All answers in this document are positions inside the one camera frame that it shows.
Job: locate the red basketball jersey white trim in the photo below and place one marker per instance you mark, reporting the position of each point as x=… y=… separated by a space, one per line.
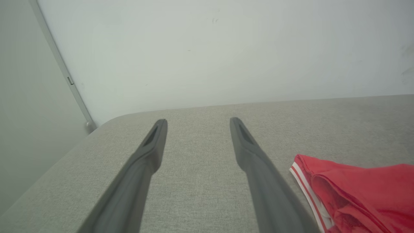
x=365 y=194

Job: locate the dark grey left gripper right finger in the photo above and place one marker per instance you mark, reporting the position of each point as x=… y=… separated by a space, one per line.
x=268 y=194

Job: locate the grey wall corner strip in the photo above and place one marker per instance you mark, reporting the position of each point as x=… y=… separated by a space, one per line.
x=64 y=71

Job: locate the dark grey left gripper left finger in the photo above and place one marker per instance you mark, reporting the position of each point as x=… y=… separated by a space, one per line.
x=132 y=191

